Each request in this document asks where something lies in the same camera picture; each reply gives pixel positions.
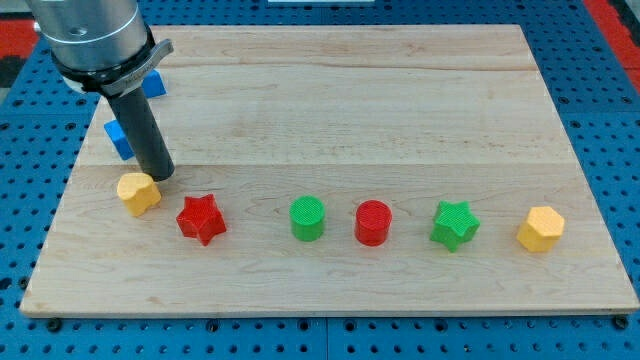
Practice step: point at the yellow hexagon block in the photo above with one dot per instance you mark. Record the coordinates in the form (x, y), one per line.
(541, 229)

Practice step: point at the wooden board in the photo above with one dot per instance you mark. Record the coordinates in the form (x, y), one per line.
(259, 116)

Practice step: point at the red star block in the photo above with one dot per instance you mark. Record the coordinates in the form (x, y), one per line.
(201, 219)

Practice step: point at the green star block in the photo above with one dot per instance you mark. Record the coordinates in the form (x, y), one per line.
(453, 225)

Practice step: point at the blue block behind arm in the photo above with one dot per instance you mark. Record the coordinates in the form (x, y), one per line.
(153, 85)

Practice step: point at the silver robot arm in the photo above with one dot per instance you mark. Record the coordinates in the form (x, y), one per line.
(101, 46)

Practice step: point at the blue cube block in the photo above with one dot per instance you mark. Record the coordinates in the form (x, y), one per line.
(118, 139)

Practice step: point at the red cylinder block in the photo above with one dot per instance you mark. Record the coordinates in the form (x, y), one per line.
(372, 222)

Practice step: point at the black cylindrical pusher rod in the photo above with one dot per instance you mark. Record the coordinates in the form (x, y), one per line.
(136, 119)

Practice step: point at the green cylinder block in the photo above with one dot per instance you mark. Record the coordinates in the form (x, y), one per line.
(307, 214)

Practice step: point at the yellow heart block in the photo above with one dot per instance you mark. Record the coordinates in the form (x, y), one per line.
(138, 192)

